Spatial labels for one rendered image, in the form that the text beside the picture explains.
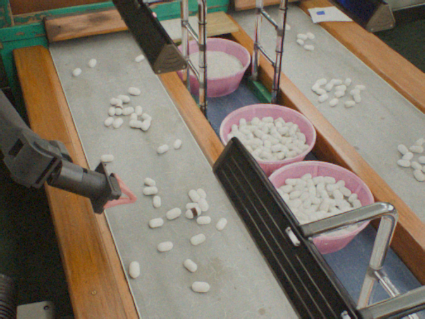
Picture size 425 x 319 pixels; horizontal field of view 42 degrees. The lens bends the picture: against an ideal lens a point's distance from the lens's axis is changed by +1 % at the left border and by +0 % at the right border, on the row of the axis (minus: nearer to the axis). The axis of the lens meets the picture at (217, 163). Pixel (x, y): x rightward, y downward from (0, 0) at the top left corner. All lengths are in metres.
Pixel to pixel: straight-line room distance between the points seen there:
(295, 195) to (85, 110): 0.69
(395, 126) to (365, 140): 0.12
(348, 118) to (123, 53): 0.81
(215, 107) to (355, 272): 0.74
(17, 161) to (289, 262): 0.56
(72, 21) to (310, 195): 1.03
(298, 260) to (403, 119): 1.00
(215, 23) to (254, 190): 1.26
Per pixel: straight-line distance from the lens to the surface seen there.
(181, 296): 1.17
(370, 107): 1.73
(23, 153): 1.08
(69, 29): 1.97
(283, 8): 1.57
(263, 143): 1.55
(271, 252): 0.81
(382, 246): 0.91
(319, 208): 1.38
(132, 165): 1.46
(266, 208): 0.84
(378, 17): 1.47
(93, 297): 1.16
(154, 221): 1.28
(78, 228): 1.29
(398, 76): 1.86
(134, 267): 1.20
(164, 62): 1.24
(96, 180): 1.14
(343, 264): 1.34
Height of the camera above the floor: 1.69
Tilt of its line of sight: 41 degrees down
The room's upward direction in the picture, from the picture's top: 1 degrees clockwise
